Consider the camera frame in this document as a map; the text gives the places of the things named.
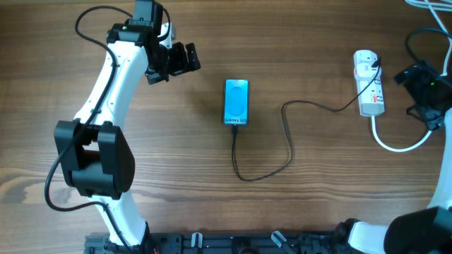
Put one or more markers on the white power strip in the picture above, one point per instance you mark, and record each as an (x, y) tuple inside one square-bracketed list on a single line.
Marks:
[(370, 93)]

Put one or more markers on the white USB charger plug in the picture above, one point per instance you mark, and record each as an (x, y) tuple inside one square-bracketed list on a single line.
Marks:
[(364, 71)]

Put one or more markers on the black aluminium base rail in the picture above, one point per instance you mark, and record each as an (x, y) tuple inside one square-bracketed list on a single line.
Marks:
[(197, 243)]

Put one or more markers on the turquoise Galaxy smartphone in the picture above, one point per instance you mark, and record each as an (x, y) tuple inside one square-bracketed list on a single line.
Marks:
[(236, 102)]

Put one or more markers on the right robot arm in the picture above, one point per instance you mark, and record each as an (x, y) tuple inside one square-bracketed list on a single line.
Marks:
[(428, 230)]

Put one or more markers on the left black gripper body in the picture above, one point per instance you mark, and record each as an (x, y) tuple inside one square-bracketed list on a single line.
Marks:
[(172, 62)]

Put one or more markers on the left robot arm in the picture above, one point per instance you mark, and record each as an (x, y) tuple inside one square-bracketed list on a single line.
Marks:
[(93, 153)]

